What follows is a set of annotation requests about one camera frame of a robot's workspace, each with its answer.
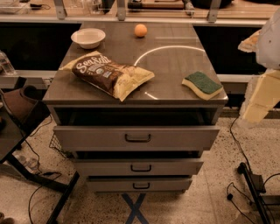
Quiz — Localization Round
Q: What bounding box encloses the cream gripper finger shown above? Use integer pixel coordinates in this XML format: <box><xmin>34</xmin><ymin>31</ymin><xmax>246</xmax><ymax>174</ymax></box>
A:
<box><xmin>239</xmin><ymin>70</ymin><xmax>280</xmax><ymax>124</ymax></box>
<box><xmin>238</xmin><ymin>31</ymin><xmax>260</xmax><ymax>53</ymax></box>

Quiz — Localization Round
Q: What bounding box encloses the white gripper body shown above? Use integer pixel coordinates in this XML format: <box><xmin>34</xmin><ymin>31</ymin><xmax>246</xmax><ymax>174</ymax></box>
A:
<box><xmin>256</xmin><ymin>8</ymin><xmax>280</xmax><ymax>70</ymax></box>

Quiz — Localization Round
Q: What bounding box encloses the green and yellow sponge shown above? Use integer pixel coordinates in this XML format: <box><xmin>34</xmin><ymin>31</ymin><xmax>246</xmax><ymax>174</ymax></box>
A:
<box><xmin>182</xmin><ymin>72</ymin><xmax>223</xmax><ymax>101</ymax></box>

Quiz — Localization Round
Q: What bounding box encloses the orange fruit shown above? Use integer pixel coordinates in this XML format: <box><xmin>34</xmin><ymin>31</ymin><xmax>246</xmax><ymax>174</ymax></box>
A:
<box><xmin>134</xmin><ymin>24</ymin><xmax>148</xmax><ymax>38</ymax></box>

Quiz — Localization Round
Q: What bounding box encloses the grey drawer cabinet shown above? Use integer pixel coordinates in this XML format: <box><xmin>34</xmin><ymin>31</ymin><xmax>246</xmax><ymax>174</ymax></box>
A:
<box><xmin>42</xmin><ymin>21</ymin><xmax>229</xmax><ymax>193</ymax></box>

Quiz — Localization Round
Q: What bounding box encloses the sea salt chips bag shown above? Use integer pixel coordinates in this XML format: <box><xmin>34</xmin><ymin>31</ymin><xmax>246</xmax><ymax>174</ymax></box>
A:
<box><xmin>60</xmin><ymin>51</ymin><xmax>155</xmax><ymax>102</ymax></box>

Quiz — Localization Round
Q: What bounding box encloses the white bowl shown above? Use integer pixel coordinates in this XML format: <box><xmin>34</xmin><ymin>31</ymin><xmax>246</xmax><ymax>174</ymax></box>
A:
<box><xmin>71</xmin><ymin>28</ymin><xmax>106</xmax><ymax>49</ymax></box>

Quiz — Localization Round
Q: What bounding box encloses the blue tape cross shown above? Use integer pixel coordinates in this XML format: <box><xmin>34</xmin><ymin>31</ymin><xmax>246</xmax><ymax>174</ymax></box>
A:
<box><xmin>122</xmin><ymin>193</ymin><xmax>149</xmax><ymax>224</ymax></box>

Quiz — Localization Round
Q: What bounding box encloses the bottom grey drawer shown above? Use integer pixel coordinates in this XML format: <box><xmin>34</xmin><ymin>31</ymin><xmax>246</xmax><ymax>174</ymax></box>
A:
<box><xmin>87</xmin><ymin>178</ymin><xmax>192</xmax><ymax>193</ymax></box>

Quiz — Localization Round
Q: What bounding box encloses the grey drawer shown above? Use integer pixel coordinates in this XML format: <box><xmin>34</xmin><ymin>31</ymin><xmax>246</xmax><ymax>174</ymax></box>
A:
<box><xmin>87</xmin><ymin>178</ymin><xmax>192</xmax><ymax>193</ymax></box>
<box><xmin>54</xmin><ymin>126</ymin><xmax>220</xmax><ymax>151</ymax></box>
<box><xmin>73</xmin><ymin>158</ymin><xmax>203</xmax><ymax>177</ymax></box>

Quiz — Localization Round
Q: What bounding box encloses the middle grey drawer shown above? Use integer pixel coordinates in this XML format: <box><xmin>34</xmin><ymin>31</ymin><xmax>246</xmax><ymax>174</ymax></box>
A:
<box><xmin>73</xmin><ymin>158</ymin><xmax>203</xmax><ymax>177</ymax></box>

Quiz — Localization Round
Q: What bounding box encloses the top grey drawer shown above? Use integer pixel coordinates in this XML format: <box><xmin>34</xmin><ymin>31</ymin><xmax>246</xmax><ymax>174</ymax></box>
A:
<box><xmin>54</xmin><ymin>126</ymin><xmax>220</xmax><ymax>151</ymax></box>

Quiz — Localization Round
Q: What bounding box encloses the brown chair seat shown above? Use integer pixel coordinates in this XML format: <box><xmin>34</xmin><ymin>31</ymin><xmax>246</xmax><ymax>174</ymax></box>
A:
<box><xmin>3</xmin><ymin>86</ymin><xmax>39</xmax><ymax>124</ymax></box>

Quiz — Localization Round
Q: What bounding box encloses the black side table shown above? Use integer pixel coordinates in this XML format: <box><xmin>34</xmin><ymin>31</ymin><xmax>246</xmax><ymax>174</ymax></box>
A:
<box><xmin>0</xmin><ymin>106</ymin><xmax>80</xmax><ymax>224</ymax></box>

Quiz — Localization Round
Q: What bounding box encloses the clear plastic water bottle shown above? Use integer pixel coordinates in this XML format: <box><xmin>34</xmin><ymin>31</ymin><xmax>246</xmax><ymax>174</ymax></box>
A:
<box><xmin>0</xmin><ymin>51</ymin><xmax>16</xmax><ymax>75</ymax></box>

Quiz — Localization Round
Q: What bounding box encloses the black stand with cables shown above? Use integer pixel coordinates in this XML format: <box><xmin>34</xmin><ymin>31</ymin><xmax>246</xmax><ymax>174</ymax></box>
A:
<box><xmin>226</xmin><ymin>116</ymin><xmax>280</xmax><ymax>224</ymax></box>

